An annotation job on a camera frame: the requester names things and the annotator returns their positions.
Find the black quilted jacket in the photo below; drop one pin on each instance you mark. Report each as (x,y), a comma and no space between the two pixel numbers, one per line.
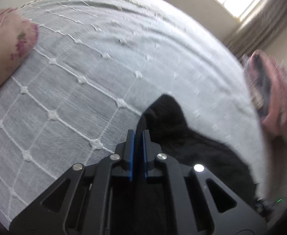
(168,127)

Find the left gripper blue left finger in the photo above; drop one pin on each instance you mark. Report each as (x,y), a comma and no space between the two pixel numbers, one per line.
(125,150)

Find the grey patterned curtain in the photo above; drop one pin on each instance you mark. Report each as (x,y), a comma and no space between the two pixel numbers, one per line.
(258,29)

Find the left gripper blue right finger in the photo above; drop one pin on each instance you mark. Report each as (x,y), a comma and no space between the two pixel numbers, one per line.
(150,151)

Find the floral pink pillow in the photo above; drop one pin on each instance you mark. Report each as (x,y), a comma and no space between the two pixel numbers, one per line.
(18,36)

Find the white grid-pattern bedspread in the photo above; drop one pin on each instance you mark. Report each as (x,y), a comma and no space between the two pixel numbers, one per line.
(97,65)

